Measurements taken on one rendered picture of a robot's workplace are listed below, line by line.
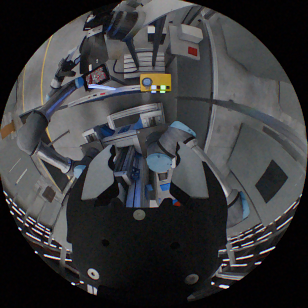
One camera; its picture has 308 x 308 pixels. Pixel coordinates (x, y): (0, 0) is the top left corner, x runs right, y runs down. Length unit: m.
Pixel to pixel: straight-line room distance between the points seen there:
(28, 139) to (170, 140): 0.59
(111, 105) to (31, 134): 1.45
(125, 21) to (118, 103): 1.33
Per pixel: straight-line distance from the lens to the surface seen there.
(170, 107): 1.63
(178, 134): 0.38
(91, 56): 0.56
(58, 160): 0.65
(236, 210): 0.40
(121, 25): 0.65
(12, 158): 6.27
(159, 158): 0.40
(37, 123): 0.45
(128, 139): 0.72
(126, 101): 1.63
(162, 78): 0.53
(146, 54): 1.69
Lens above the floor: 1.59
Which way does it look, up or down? 57 degrees down
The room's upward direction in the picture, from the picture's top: 176 degrees clockwise
